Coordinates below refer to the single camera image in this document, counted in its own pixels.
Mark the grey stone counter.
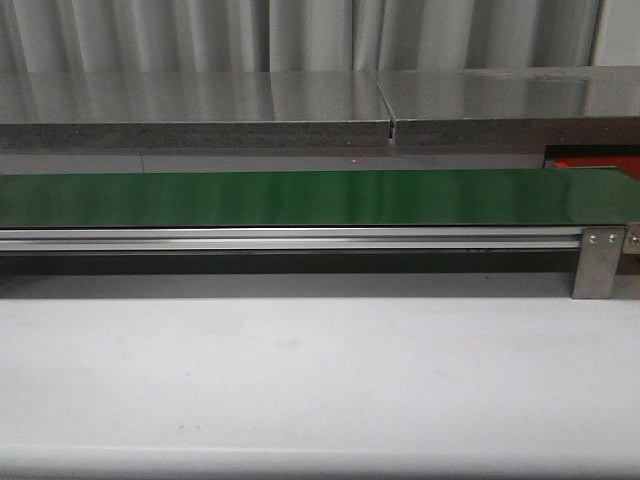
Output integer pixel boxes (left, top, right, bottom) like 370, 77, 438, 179
1, 67, 639, 176

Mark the green conveyor belt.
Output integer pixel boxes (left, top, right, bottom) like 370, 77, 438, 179
1, 168, 639, 228

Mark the red plastic bin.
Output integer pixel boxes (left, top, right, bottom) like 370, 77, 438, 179
551, 156, 640, 181

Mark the grey pleated curtain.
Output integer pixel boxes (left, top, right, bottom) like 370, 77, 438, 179
1, 1, 600, 73

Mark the steel conveyor support bracket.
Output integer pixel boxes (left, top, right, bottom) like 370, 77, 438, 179
572, 227, 626, 299

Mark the aluminium conveyor frame rail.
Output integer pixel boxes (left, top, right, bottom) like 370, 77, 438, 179
1, 226, 583, 254

